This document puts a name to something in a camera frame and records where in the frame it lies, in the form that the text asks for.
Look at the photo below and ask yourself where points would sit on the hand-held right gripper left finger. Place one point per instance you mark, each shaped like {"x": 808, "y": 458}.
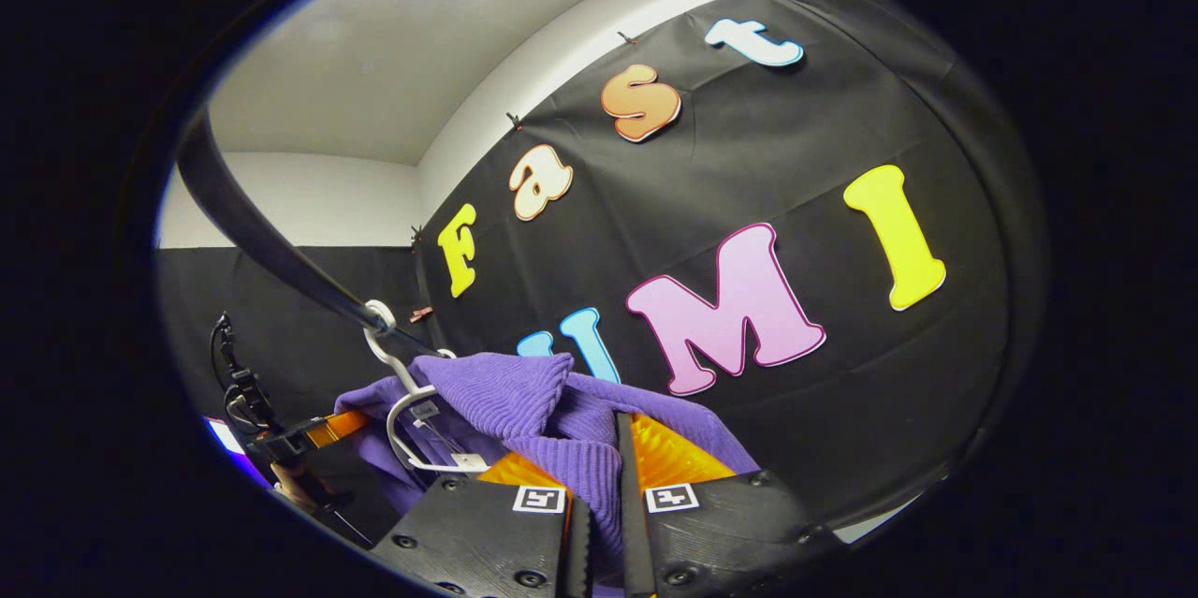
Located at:
{"x": 487, "y": 532}

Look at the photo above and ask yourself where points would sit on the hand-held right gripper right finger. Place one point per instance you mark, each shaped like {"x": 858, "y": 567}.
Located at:
{"x": 629, "y": 504}

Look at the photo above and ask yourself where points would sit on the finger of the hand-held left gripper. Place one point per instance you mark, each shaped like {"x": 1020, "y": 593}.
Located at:
{"x": 323, "y": 434}

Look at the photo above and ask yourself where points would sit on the purple knit cardigan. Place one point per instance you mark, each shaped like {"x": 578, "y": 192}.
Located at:
{"x": 524, "y": 392}

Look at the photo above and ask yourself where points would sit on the white plastic clothes hanger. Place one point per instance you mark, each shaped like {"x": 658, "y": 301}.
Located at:
{"x": 391, "y": 420}

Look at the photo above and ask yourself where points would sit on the black clothes rack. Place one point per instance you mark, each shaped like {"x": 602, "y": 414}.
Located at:
{"x": 253, "y": 233}

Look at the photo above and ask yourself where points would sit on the copper spring clip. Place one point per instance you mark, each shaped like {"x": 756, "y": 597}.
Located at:
{"x": 421, "y": 313}

